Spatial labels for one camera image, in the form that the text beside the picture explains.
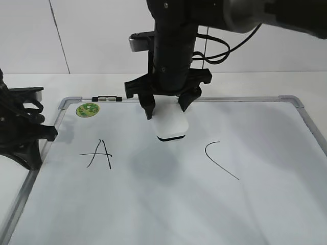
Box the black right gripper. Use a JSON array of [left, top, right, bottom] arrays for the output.
[[125, 48, 212, 120]]

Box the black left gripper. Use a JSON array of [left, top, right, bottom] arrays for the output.
[[1, 72, 58, 170]]

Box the white black whiteboard eraser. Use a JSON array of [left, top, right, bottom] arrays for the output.
[[150, 95, 189, 142]]

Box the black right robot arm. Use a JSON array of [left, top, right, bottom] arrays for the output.
[[125, 1, 326, 119]]

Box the black silver whiteboard hanger clip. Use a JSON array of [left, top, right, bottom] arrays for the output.
[[91, 96, 123, 102]]

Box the round green magnet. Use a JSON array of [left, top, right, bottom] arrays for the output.
[[76, 103, 100, 118]]

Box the white aluminium-framed whiteboard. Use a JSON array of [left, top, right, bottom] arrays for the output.
[[1, 95, 326, 244]]

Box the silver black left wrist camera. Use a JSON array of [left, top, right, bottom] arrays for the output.
[[9, 87, 44, 103]]

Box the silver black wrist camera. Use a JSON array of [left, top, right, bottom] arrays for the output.
[[9, 87, 44, 103], [129, 31, 154, 53]]

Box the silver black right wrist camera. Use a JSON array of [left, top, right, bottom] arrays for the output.
[[129, 31, 154, 53]]

